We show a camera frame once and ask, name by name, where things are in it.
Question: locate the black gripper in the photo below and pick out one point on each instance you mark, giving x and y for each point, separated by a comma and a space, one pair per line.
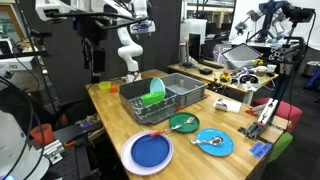
89, 30

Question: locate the green plastic bowl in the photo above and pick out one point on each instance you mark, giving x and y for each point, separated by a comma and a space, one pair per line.
151, 99

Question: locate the white idle robot arm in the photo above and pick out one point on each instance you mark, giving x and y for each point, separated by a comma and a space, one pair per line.
128, 51

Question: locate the yellow-green small bowl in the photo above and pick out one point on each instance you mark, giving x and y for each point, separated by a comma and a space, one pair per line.
104, 86

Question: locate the aqua plastic plate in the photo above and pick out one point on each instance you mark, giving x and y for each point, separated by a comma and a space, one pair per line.
157, 85

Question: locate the dark blue plate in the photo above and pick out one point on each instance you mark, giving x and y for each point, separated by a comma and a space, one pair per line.
150, 151

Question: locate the lilac plate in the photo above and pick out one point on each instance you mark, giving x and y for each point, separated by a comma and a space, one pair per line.
128, 163

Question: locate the dark green plate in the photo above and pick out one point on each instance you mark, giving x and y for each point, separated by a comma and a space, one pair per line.
186, 127

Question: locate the light blue plate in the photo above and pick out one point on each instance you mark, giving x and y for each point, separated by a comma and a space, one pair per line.
216, 150

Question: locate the small orange cup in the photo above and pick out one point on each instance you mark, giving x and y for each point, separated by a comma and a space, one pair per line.
114, 89

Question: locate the black mesh office chair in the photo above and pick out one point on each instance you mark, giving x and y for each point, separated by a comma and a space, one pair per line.
73, 108

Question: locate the white labelled device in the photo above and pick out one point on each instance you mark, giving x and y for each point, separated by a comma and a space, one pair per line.
20, 65

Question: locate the grey dish drainer tray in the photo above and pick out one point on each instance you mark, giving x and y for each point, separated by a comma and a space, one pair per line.
156, 116

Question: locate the orange-red plastic cup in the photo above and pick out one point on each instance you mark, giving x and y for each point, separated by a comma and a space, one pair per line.
41, 135

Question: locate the wooden side table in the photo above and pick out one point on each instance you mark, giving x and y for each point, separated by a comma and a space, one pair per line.
186, 70

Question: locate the red rack clip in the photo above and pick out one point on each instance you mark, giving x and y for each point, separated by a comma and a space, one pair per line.
179, 107

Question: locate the black monitor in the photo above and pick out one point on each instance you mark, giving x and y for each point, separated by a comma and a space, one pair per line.
195, 46

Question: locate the black breadboard table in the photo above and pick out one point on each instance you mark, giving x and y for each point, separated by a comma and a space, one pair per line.
73, 160

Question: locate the grey plastic bin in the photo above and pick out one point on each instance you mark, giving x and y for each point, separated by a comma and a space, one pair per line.
190, 96

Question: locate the small black box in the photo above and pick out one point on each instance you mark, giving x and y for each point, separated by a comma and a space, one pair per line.
206, 71

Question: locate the slim metal spoon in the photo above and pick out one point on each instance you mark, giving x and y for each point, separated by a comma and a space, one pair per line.
190, 120

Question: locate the black keyboard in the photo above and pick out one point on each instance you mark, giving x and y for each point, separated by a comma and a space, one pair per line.
211, 64

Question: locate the red bin clip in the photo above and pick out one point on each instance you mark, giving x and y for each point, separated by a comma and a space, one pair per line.
207, 96

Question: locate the yellow toy duck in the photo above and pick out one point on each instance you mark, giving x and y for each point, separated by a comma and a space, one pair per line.
225, 77

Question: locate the white flat box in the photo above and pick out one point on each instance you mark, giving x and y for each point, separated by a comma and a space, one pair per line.
230, 106

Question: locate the grey tilted tray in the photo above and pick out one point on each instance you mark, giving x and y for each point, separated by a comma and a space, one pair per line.
241, 53

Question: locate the wide metal spoon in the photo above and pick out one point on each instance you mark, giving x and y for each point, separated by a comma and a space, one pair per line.
216, 140

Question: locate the white headset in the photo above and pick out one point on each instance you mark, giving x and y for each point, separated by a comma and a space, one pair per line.
248, 80

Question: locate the white cup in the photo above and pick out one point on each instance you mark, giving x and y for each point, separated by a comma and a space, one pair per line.
271, 68

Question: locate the blue grey robot rig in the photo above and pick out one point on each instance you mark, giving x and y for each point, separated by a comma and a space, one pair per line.
266, 13

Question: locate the blue plastic piece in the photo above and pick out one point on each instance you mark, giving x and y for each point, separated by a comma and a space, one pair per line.
260, 150

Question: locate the red padded chair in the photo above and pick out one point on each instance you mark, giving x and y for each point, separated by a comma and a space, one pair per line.
290, 113

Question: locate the green chair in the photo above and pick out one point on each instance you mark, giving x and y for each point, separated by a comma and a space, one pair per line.
281, 145

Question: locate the grey waste bin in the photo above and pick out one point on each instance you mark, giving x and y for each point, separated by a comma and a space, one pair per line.
311, 68

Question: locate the blue bulky object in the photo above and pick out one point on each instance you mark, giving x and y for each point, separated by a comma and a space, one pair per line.
315, 83

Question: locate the black tripod camera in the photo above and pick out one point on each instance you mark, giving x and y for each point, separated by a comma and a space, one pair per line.
41, 33

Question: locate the aluminium bracket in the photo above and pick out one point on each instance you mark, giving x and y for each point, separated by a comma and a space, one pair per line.
53, 150

